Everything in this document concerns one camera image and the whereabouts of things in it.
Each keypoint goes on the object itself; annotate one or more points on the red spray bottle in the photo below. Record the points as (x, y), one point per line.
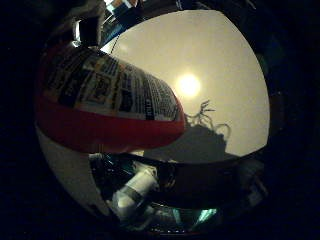
(106, 106)

